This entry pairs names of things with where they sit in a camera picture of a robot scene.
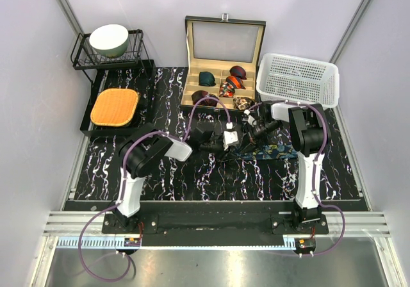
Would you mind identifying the black tie storage box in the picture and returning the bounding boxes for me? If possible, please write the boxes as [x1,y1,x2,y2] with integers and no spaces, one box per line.
[180,14,266,116]

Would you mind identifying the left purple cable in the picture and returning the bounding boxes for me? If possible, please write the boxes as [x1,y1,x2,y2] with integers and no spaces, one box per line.
[77,96,234,283]

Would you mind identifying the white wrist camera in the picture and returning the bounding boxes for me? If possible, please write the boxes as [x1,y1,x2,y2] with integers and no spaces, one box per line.
[223,122,240,151]
[243,110,257,127]

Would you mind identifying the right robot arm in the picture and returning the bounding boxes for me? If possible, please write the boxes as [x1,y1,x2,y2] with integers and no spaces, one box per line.
[243,100,331,234]

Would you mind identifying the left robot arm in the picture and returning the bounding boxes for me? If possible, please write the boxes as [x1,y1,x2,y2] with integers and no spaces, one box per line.
[113,123,224,233]

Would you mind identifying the purple cable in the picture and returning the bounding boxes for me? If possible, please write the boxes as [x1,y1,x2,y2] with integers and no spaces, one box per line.
[246,100,345,258]
[77,96,234,283]

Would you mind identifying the dark green rolled tie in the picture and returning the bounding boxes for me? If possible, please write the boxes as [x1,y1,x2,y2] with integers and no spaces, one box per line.
[199,71,216,87]

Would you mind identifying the white plastic basket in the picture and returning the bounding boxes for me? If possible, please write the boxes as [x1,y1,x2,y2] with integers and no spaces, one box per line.
[256,53,340,109]

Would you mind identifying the orange striped rolled tie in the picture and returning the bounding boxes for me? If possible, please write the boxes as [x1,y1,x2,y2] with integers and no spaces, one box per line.
[225,76,245,89]

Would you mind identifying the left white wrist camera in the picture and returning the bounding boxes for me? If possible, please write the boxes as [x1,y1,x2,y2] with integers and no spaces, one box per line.
[223,122,240,151]

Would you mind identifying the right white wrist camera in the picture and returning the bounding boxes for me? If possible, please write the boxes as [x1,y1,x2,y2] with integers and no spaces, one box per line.
[243,110,257,127]

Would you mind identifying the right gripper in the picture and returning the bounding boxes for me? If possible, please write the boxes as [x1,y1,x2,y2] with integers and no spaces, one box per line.
[238,120,282,156]

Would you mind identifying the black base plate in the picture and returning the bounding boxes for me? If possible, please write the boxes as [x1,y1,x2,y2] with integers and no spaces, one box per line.
[102,201,329,249]

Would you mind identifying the black wire dish rack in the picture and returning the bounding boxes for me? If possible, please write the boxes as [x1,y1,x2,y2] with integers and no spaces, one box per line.
[70,29,147,70]

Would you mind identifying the red floral rolled tie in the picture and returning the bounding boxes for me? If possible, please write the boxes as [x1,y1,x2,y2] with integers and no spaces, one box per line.
[218,83,235,98]

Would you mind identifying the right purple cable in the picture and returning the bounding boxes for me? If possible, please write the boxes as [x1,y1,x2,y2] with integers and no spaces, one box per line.
[246,100,345,258]

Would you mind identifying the beige floral rolled tie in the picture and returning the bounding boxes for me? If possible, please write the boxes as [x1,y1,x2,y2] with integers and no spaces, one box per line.
[233,97,256,111]

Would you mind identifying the maroon striped rolled tie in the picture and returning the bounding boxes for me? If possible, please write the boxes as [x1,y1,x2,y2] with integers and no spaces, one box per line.
[229,65,247,79]

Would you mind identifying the black tray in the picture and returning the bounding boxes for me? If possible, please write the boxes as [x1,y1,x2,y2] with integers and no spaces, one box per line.
[80,60,156,137]

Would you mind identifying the dark red rolled tie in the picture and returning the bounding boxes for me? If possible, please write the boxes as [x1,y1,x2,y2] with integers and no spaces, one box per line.
[191,90,218,107]

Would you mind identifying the blue patterned necktie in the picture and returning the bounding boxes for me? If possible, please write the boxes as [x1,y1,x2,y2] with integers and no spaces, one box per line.
[233,143,297,160]

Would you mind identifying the white green bowl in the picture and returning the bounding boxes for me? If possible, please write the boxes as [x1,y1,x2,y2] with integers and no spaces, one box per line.
[89,24,129,58]

